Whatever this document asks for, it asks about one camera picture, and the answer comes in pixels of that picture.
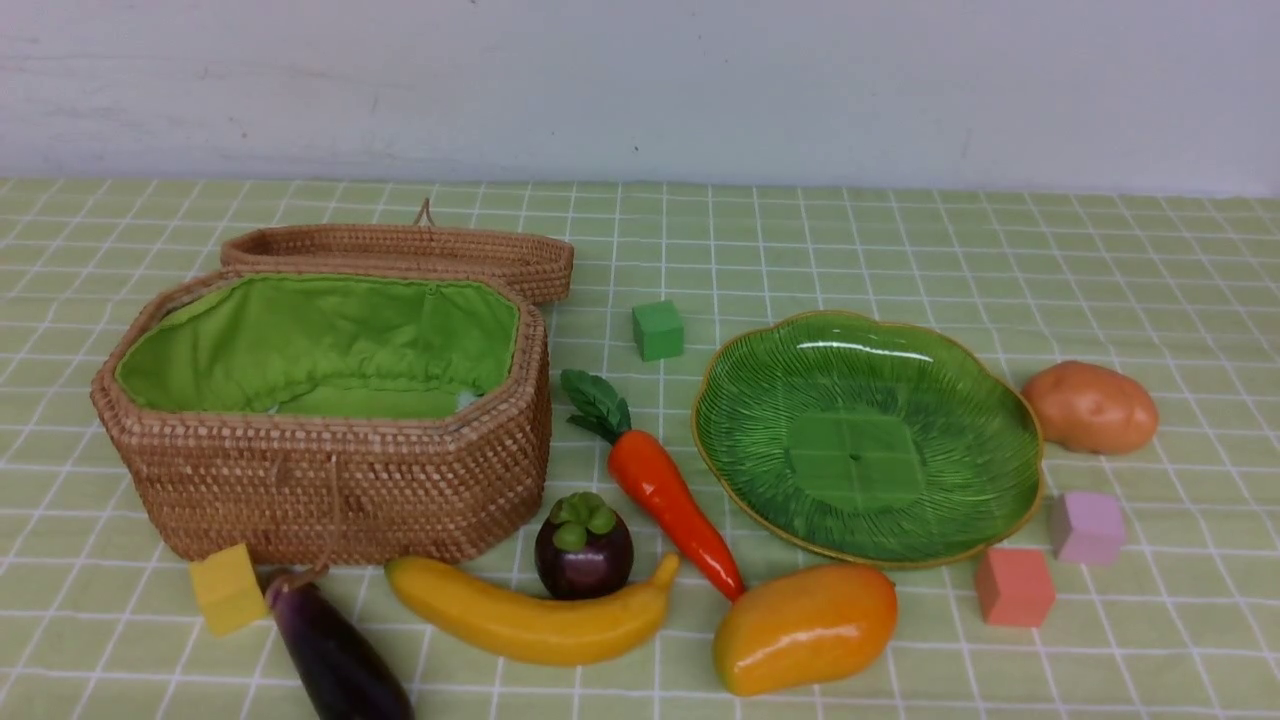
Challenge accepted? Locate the orange toy carrot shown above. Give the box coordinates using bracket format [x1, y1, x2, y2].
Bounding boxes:
[559, 368, 748, 603]

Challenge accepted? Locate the purple toy mangosteen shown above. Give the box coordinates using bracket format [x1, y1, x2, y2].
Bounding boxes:
[534, 491, 634, 600]

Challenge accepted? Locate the yellow toy banana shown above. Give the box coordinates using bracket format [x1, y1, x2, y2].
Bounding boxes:
[384, 553, 680, 667]

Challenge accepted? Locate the orange yellow toy mango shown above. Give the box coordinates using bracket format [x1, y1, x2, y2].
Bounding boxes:
[712, 562, 899, 697]

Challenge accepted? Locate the purple toy eggplant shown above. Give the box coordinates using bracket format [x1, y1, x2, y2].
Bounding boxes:
[264, 570, 416, 719]

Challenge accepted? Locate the brown toy potato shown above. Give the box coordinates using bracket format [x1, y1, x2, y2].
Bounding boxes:
[1021, 360, 1160, 456]

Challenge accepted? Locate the green wooden cube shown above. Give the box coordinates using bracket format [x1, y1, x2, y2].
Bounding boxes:
[631, 300, 685, 363]

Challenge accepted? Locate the green leaf-shaped plate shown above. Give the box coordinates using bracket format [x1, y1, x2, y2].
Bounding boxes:
[691, 310, 1044, 568]

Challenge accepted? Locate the woven wicker basket green lining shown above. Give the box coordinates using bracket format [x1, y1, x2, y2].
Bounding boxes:
[90, 263, 553, 568]

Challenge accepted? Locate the salmon red wooden cube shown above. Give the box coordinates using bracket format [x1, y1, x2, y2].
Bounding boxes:
[974, 546, 1057, 628]

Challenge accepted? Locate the yellow wooden cube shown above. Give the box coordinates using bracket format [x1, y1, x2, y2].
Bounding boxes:
[188, 543, 269, 637]

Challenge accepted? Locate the pink wooden cube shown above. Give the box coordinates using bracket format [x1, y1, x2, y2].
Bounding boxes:
[1050, 491, 1126, 566]

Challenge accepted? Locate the green checkered tablecloth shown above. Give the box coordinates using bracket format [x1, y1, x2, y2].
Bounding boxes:
[1, 178, 1279, 719]

